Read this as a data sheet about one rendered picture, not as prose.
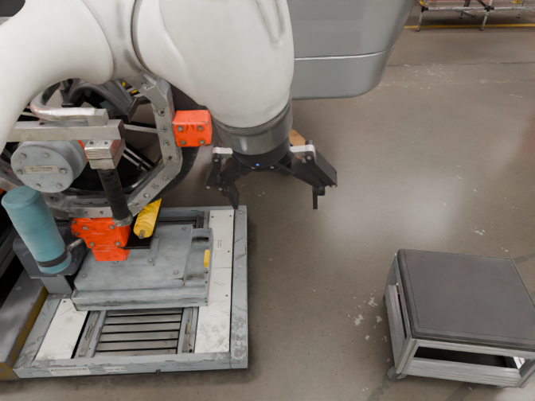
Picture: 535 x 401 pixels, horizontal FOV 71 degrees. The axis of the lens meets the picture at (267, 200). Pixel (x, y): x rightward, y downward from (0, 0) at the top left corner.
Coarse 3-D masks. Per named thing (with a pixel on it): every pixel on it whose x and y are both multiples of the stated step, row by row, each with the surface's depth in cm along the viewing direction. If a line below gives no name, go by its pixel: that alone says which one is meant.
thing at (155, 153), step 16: (96, 96) 101; (112, 112) 106; (128, 128) 106; (144, 128) 106; (16, 144) 109; (128, 144) 111; (128, 160) 129; (144, 160) 113; (160, 160) 111; (80, 176) 120; (96, 176) 122; (128, 176) 121; (144, 176) 115; (80, 192) 116; (96, 192) 117
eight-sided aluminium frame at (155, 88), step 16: (128, 80) 87; (144, 80) 87; (160, 80) 91; (160, 96) 89; (160, 112) 93; (160, 128) 95; (160, 144) 98; (0, 160) 105; (176, 160) 101; (0, 176) 102; (16, 176) 107; (160, 176) 104; (144, 192) 107; (64, 208) 110; (80, 208) 110; (96, 208) 110
